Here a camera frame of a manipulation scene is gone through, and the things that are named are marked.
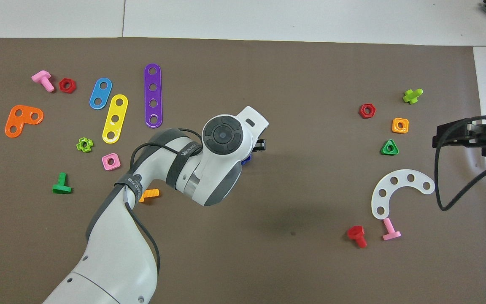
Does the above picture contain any lime green plastic bolt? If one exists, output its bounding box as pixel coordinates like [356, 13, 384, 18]
[402, 88, 424, 105]

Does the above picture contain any white curved five-hole plate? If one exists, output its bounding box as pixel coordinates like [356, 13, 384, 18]
[371, 169, 436, 220]

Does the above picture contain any green triangular plastic nut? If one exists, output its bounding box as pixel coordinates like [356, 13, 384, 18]
[381, 139, 400, 156]

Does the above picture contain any orange square plastic nut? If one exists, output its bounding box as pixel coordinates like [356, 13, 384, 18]
[391, 117, 409, 134]

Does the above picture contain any brown table mat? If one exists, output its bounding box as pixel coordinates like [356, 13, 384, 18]
[0, 37, 486, 304]

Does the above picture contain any small pink plastic bolt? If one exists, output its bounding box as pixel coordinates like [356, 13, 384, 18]
[382, 218, 402, 241]

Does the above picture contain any purple four-hole plate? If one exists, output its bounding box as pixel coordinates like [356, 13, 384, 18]
[144, 63, 163, 128]

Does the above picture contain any red plastic bolt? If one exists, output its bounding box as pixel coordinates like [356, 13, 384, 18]
[347, 225, 368, 249]

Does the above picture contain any yellow three-hole plate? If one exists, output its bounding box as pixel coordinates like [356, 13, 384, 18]
[102, 94, 129, 144]

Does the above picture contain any pink square plastic nut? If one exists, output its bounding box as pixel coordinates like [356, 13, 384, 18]
[101, 153, 122, 171]

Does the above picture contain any blue two-hole plate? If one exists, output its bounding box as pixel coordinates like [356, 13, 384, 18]
[89, 77, 113, 110]

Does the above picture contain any dark green plastic bolt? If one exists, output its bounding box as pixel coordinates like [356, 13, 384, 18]
[52, 172, 73, 195]

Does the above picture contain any large pink plastic bolt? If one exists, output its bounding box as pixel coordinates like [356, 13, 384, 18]
[31, 70, 55, 93]

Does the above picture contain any orange angled three-hole plate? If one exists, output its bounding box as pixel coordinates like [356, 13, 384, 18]
[5, 105, 44, 138]

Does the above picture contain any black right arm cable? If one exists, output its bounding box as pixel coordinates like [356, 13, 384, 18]
[434, 114, 486, 212]

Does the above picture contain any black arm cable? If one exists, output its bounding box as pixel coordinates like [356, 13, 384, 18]
[123, 128, 203, 292]
[434, 114, 486, 212]

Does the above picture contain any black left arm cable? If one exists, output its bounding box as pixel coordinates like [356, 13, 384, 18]
[123, 128, 203, 292]

